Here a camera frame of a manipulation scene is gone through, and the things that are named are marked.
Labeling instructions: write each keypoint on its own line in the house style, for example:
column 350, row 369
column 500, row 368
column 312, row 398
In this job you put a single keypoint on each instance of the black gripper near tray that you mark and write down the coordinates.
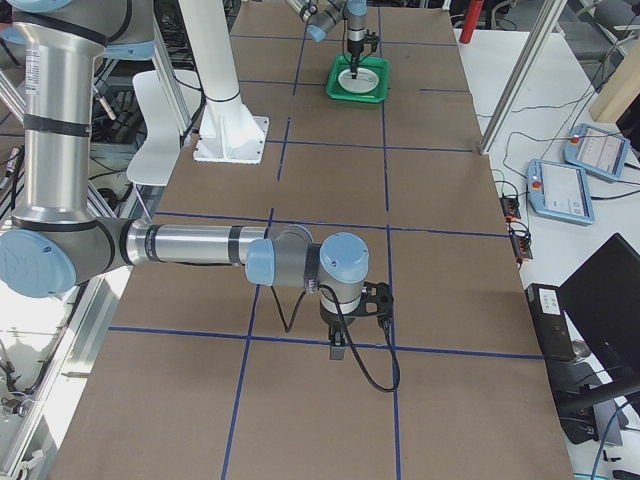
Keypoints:
column 354, row 50

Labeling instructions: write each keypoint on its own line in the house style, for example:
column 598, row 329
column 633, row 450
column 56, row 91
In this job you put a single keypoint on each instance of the black monitor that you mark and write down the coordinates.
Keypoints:
column 601, row 299

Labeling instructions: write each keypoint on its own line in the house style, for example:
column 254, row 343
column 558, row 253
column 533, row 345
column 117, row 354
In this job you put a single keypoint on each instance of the silver blue idle robot arm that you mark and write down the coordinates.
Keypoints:
column 55, row 242

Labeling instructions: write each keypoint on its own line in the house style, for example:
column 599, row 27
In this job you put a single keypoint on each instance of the green plastic tray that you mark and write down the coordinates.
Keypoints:
column 379, row 65

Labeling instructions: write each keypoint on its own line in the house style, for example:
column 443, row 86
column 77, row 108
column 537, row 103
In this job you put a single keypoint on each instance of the black idle gripper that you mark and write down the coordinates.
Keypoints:
column 332, row 320

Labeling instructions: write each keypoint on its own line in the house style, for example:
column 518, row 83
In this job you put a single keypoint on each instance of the aluminium frame post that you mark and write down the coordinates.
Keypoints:
column 535, row 42

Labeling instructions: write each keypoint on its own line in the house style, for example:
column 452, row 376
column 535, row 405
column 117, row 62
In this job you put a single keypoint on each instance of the black idle wrist camera mount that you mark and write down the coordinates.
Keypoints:
column 377, row 300

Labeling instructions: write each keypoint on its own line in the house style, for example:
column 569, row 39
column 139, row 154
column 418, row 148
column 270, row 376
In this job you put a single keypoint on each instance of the orange black connector strip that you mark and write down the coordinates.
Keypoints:
column 519, row 233

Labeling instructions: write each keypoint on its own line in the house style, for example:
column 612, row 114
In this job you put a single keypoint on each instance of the silver blue robot arm near tray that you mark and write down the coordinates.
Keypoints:
column 319, row 22

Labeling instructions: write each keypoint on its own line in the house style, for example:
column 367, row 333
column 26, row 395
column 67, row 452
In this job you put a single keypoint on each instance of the black desktop computer box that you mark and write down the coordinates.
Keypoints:
column 549, row 322

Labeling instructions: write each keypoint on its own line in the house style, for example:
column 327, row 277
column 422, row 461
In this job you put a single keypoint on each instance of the blue teach pendant far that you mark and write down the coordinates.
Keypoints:
column 599, row 152

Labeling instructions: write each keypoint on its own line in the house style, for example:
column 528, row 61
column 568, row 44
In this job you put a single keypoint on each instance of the blue teach pendant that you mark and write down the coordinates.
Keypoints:
column 559, row 191
column 599, row 152

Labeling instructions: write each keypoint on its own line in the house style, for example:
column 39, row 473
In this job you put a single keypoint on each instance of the blue teach pendant near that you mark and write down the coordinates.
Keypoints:
column 559, row 191

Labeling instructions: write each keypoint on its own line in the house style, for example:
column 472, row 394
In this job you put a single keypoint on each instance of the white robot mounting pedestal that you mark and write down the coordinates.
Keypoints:
column 229, row 132

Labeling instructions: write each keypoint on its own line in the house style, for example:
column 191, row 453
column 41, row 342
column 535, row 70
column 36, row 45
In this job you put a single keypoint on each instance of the red cylinder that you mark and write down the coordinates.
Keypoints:
column 470, row 21

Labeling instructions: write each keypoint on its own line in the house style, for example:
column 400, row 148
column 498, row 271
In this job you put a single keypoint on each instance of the white round plate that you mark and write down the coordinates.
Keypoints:
column 366, row 81

